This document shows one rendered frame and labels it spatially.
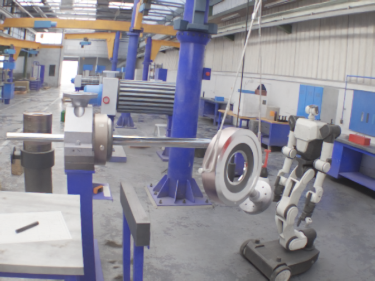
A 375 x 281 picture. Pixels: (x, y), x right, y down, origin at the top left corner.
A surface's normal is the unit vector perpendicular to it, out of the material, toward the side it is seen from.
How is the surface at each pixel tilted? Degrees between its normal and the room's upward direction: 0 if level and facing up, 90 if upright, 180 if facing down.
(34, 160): 90
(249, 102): 90
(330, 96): 90
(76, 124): 45
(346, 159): 90
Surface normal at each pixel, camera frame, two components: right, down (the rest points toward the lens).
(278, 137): 0.29, 0.21
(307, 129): -0.93, -0.03
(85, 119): 0.29, -0.54
